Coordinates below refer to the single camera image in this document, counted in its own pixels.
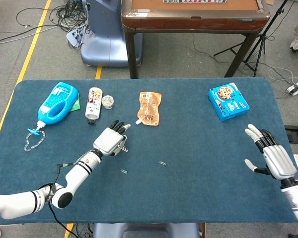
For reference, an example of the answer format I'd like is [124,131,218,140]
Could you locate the grey power strip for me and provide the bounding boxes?
[66,23,87,51]

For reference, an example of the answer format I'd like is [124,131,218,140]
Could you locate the clear plastic chain loop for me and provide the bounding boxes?
[23,130,46,152]

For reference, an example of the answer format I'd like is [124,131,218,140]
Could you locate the face-up mahjong tile row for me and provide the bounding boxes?
[163,0,228,4]

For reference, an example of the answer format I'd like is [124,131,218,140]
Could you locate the tangled black floor cables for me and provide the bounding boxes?
[14,0,90,52]

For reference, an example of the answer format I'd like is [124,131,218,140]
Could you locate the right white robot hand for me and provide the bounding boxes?
[244,123,298,180]

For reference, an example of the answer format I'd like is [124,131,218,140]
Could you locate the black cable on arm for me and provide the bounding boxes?
[48,162,78,238]

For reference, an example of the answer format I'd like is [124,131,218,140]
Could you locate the brown mahjong table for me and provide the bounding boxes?
[120,0,272,79]

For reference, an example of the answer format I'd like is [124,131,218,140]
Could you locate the black tripod stand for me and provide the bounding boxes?
[213,0,289,78]

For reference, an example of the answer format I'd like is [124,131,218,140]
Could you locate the blue-grey robot torso base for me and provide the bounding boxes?
[92,223,201,238]

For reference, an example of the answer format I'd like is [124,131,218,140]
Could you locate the blue cookie box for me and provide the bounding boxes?
[208,82,250,122]

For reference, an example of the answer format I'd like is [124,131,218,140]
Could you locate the blue detergent bottle with handle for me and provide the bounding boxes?
[27,81,80,136]

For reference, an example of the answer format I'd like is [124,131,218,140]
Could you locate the green flat packet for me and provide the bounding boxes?
[69,95,81,113]

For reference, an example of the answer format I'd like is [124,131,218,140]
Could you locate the orange spout pouch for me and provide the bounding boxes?
[135,91,162,126]

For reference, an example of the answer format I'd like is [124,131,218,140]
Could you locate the white bottle with black cap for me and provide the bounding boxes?
[85,87,104,125]

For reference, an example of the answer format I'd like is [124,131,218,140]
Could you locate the small round clear container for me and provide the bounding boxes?
[101,95,115,110]

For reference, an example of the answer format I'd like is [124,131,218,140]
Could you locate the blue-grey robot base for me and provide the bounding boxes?
[80,0,144,67]

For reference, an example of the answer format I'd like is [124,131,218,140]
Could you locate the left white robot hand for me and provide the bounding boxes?
[93,120,131,157]

